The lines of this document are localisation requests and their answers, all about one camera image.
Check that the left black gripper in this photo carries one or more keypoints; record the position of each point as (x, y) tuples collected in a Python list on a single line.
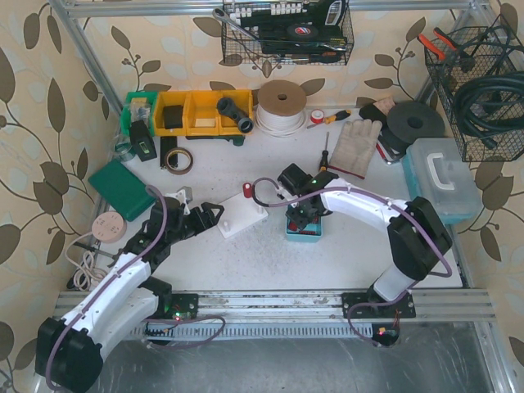
[(197, 217)]

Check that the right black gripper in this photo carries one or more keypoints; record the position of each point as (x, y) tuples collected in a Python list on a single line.
[(303, 217)]

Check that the large red spring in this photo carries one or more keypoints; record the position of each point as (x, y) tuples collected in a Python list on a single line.
[(247, 190)]

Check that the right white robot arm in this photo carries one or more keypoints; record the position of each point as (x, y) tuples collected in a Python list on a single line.
[(417, 237)]

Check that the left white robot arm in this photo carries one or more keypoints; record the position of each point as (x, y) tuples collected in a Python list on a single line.
[(71, 350)]

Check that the red springs in tray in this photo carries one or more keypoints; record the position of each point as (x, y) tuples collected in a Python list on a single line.
[(312, 229)]

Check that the teal plastic parts tray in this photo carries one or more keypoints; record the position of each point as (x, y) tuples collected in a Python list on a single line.
[(298, 237)]

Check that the brown tape roll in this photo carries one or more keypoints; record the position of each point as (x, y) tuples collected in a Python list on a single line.
[(178, 161)]

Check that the beige work glove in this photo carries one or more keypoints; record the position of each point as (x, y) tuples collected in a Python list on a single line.
[(355, 147)]

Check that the black green device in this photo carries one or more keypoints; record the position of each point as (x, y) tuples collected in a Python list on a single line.
[(141, 141)]

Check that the yellow plastic bin row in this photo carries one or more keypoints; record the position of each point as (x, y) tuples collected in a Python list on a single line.
[(200, 117)]

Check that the green flat case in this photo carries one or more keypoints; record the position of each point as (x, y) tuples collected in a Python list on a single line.
[(122, 190)]

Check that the red tape roll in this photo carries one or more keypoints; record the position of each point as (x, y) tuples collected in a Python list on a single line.
[(317, 116)]

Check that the round pink power strip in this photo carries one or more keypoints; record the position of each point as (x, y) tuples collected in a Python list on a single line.
[(109, 227)]

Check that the black pipe fitting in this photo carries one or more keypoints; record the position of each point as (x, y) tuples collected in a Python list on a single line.
[(227, 107)]

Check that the glass jar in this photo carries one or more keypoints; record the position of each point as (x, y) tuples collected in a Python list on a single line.
[(123, 149)]

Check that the green plastic bin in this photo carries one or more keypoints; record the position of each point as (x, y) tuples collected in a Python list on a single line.
[(138, 106)]

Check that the black disc spool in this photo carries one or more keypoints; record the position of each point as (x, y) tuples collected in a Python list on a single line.
[(408, 121)]

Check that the teal clear toolbox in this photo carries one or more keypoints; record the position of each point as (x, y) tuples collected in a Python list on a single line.
[(434, 170)]

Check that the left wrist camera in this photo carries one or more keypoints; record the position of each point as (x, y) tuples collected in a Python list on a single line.
[(184, 197)]

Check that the white four-peg base plate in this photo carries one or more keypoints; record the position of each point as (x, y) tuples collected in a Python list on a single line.
[(239, 213)]

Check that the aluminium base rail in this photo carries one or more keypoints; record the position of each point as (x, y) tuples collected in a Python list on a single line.
[(287, 314)]

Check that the white cable spool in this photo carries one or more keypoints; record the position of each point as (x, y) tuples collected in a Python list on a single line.
[(281, 106)]

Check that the top wire basket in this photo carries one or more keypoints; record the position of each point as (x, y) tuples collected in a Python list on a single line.
[(275, 33)]

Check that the wire basket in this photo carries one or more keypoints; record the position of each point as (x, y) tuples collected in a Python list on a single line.
[(275, 33), (481, 91)]

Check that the orange handled pliers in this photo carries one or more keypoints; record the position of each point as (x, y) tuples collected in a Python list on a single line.
[(441, 37)]

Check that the right wire basket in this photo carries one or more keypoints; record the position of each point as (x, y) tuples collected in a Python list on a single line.
[(481, 91)]

